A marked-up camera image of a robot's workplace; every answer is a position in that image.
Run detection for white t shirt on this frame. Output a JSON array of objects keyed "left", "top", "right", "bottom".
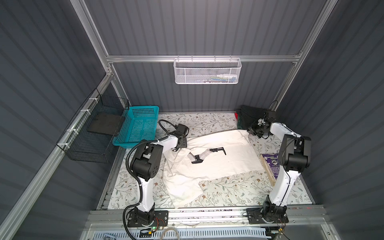
[{"left": 163, "top": 130, "right": 264, "bottom": 208}]

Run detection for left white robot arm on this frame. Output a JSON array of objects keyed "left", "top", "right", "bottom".
[{"left": 126, "top": 124, "right": 190, "bottom": 213}]

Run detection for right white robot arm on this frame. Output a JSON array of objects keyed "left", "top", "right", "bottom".
[{"left": 249, "top": 110, "right": 312, "bottom": 222}]

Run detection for folded dark t shirt stack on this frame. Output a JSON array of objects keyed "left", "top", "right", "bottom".
[{"left": 236, "top": 105, "right": 267, "bottom": 130}]

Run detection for purple printed book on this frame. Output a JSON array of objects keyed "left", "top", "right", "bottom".
[{"left": 260, "top": 154, "right": 280, "bottom": 186}]

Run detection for teal plastic laundry basket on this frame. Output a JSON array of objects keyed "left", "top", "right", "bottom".
[{"left": 113, "top": 106, "right": 159, "bottom": 149}]

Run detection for items in mesh basket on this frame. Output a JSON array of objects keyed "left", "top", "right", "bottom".
[{"left": 195, "top": 74, "right": 239, "bottom": 84}]

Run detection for white mesh wall basket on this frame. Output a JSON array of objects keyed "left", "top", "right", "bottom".
[{"left": 173, "top": 60, "right": 242, "bottom": 85}]

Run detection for black pad in wire basket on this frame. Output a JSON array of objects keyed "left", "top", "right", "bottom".
[{"left": 87, "top": 113, "right": 125, "bottom": 136}]

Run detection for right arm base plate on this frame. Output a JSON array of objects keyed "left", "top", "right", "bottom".
[{"left": 245, "top": 208, "right": 289, "bottom": 224}]

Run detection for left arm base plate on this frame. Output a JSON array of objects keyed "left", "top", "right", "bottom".
[{"left": 127, "top": 209, "right": 169, "bottom": 228}]

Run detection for black wire wall basket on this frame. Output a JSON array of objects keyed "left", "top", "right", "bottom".
[{"left": 57, "top": 90, "right": 129, "bottom": 164}]

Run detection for aluminium frame rail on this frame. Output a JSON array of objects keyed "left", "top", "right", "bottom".
[{"left": 106, "top": 55, "right": 301, "bottom": 63}]

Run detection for white vented cable duct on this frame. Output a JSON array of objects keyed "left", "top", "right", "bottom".
[{"left": 91, "top": 227, "right": 272, "bottom": 240}]

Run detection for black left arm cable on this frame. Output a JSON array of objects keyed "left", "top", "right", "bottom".
[{"left": 121, "top": 119, "right": 181, "bottom": 240}]

